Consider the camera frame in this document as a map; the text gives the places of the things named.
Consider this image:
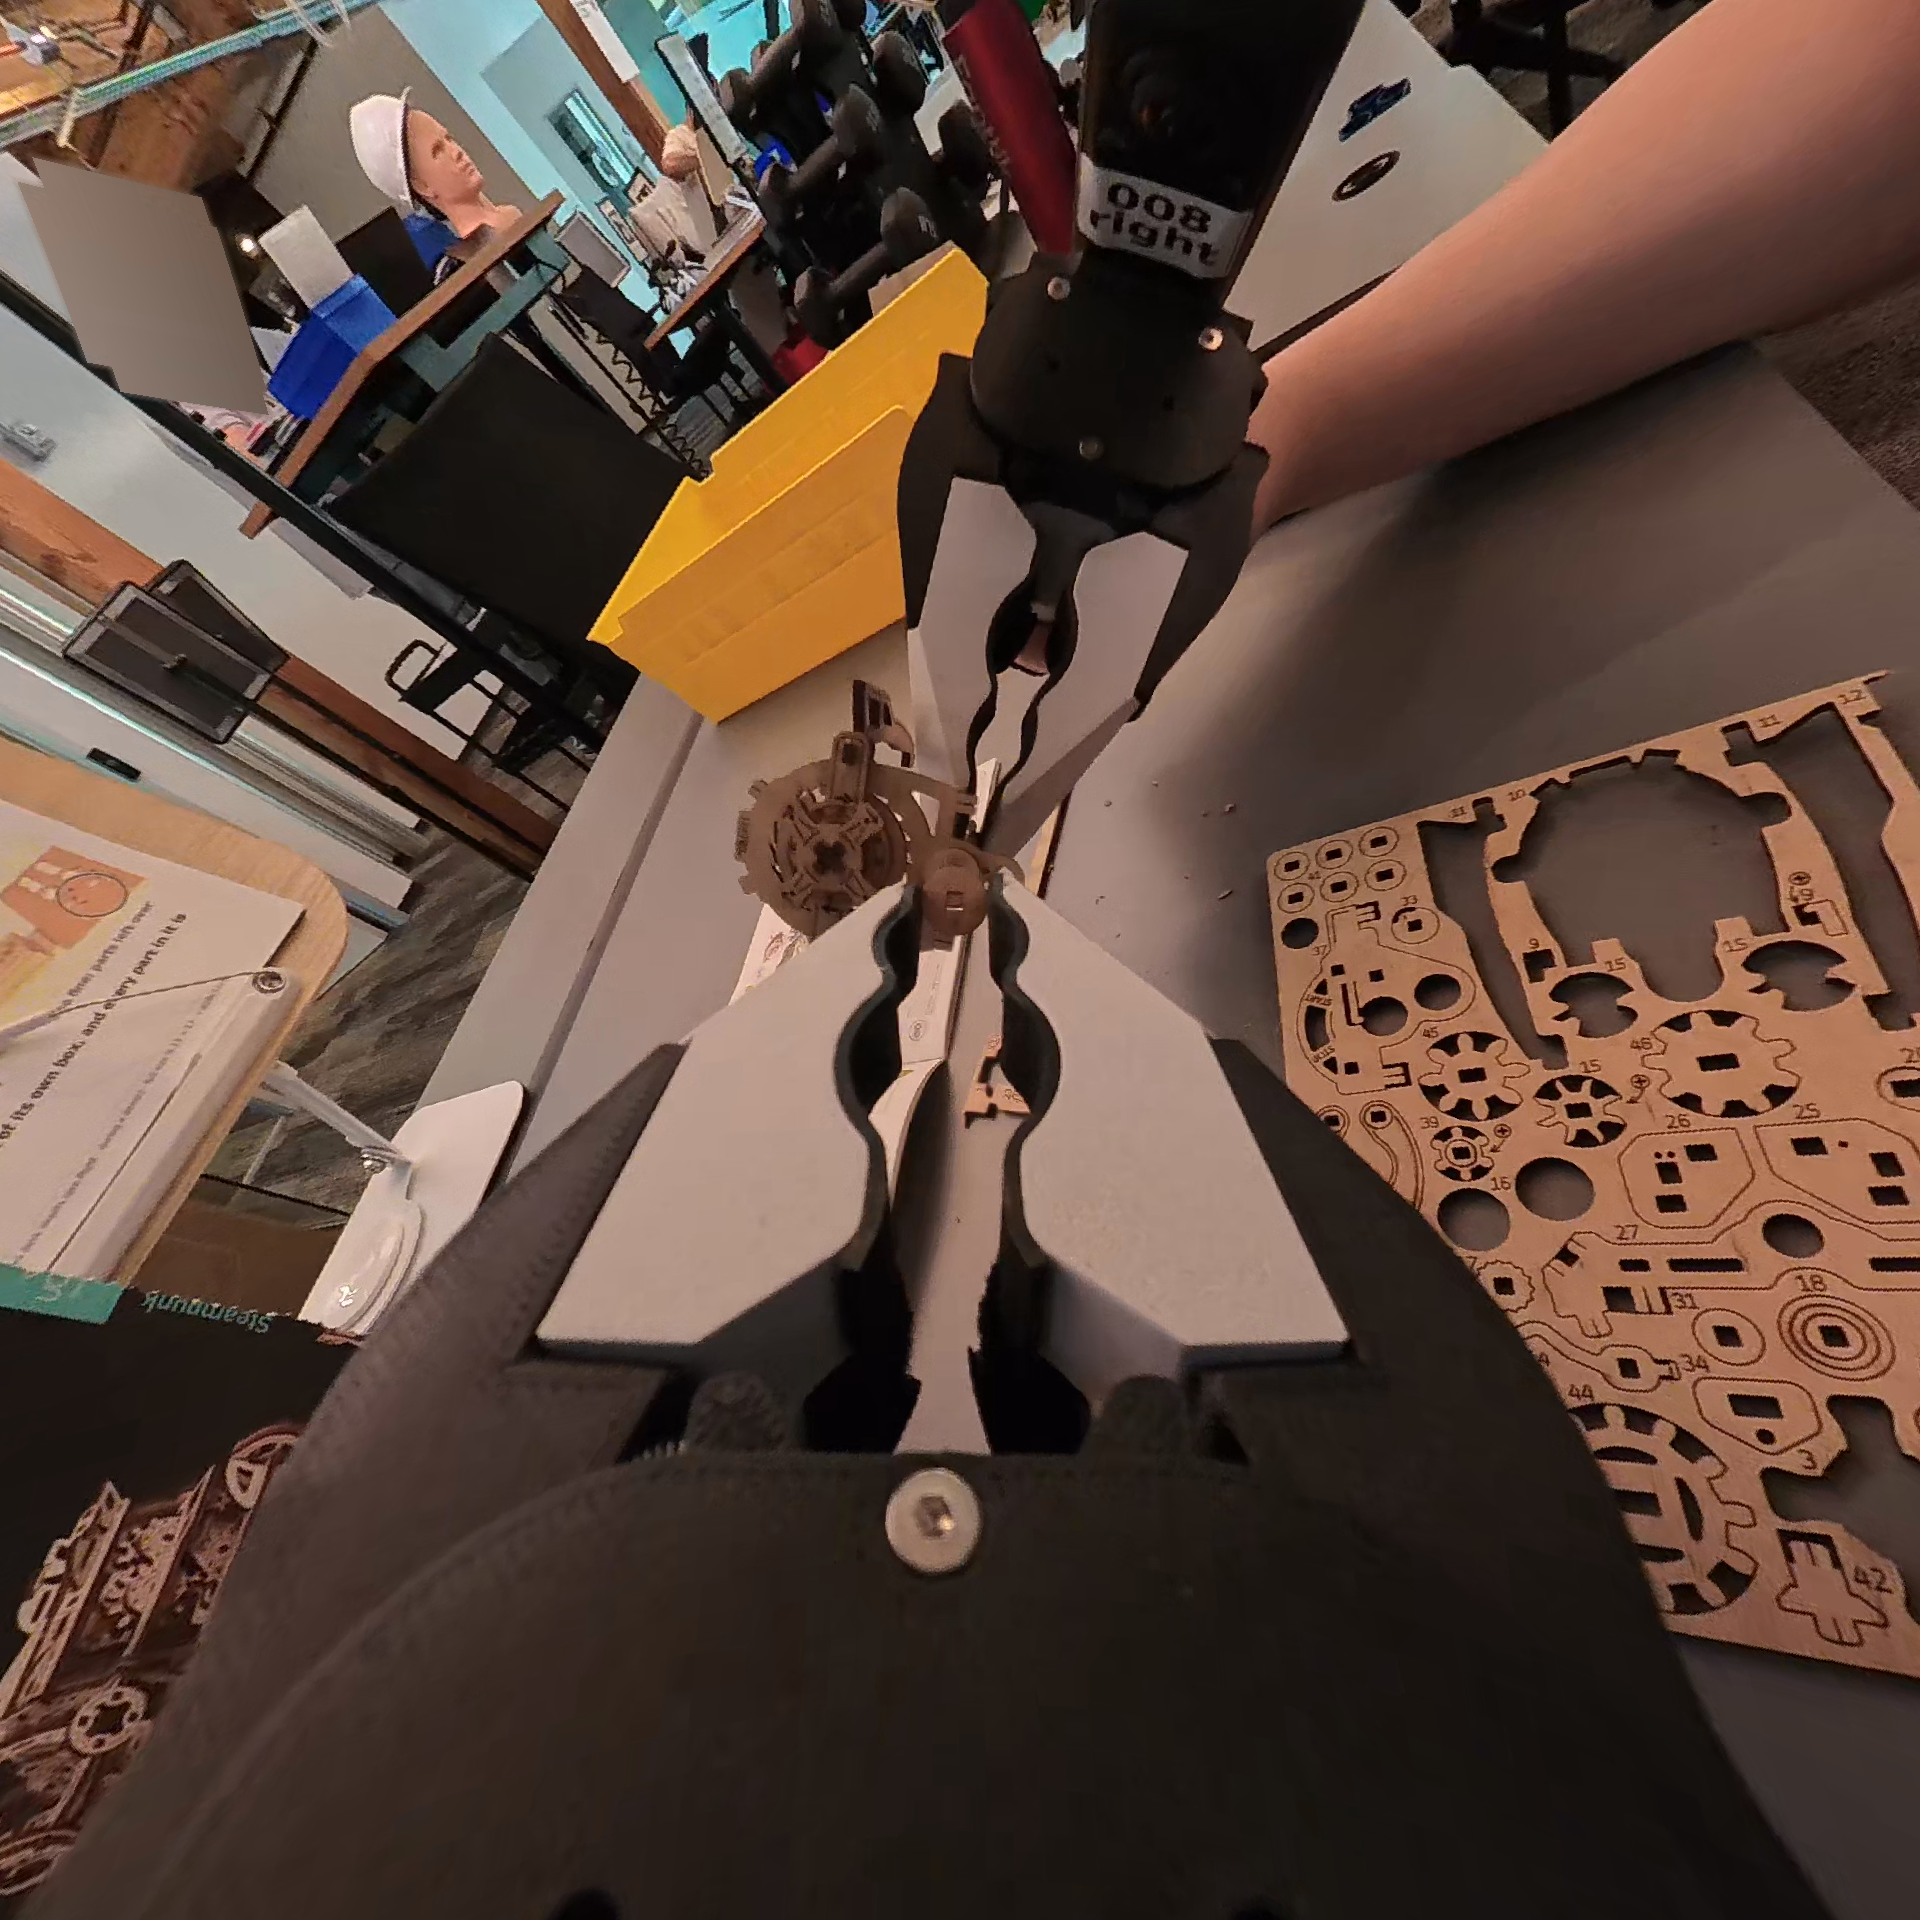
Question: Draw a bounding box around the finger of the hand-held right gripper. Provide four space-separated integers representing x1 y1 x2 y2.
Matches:
978 446 1272 857
902 351 1040 804

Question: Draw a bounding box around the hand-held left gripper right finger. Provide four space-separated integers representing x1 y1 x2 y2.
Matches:
990 883 1352 1450

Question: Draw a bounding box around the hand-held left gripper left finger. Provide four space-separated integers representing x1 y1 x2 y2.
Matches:
534 881 917 1450

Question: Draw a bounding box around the wooden model assembly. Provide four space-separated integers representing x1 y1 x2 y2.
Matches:
734 677 1030 943

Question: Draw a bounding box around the person's right forearm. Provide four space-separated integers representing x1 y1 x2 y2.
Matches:
1243 0 1920 530

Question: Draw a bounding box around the yellow plastic bin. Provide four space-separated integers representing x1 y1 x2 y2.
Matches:
587 243 996 725

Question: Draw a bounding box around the white stand base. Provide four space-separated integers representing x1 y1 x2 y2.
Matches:
299 1079 527 1330

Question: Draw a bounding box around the rack of black dumbbells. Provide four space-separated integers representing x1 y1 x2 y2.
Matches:
716 0 1000 353

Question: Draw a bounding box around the illustrated instruction booklet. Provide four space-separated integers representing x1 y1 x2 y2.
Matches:
726 755 1069 1194

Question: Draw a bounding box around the red cylinder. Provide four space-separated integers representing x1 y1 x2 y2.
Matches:
941 0 1086 254

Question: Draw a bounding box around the white side table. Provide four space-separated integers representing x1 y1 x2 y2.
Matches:
1235 0 1553 353

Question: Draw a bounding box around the dark square chair back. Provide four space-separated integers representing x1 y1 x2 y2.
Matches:
322 331 696 601

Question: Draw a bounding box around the rounded wooden sign board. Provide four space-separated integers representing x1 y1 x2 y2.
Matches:
0 731 350 1248

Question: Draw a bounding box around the large laser-cut wooden part sheet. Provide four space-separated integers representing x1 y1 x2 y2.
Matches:
1265 672 1920 1680

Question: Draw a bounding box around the white instruction poster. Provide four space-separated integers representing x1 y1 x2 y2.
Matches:
0 802 310 1277

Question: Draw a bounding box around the wooden top desk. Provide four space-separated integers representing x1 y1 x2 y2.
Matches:
240 192 571 541

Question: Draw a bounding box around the puzzle kit box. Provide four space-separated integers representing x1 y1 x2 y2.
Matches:
0 1265 362 1920

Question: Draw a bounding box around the mannequin head with hard hat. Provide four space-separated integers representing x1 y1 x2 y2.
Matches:
347 85 530 249

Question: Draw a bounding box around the blue plastic bin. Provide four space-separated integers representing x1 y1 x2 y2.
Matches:
265 274 403 420

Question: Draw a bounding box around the black mesh tray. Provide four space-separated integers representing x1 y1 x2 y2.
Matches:
60 557 289 748

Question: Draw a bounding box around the grey flat panel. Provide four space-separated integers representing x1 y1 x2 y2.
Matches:
17 153 269 410

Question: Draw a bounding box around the black coiled cable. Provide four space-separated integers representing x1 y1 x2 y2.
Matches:
576 292 709 480

